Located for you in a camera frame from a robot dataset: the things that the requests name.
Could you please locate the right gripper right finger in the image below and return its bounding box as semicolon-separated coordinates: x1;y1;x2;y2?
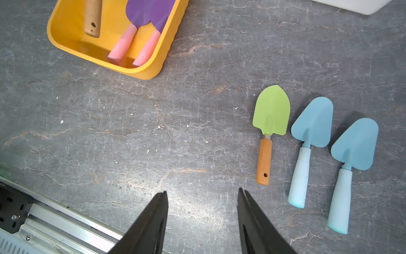
237;188;296;254

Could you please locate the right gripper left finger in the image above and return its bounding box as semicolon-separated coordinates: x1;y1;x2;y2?
108;191;169;254

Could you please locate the green shovel wooden handle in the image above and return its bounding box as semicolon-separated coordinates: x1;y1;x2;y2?
253;85;290;186
83;0;103;38

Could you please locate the purple shovel pink handle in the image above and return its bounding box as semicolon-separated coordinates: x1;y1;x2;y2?
133;0;176;67
107;0;154;65

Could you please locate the blue shovel left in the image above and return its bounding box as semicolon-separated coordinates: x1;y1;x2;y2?
288;97;334;208

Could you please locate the yellow plastic storage box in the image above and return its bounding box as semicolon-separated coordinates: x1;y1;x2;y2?
47;1;189;80

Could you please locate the white lidded plastic case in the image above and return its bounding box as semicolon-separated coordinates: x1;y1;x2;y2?
313;0;391;15

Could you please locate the aluminium front rail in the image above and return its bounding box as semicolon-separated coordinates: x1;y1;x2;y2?
1;177;125;254

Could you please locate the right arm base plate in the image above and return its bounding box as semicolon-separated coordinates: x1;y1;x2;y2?
0;183;33;234

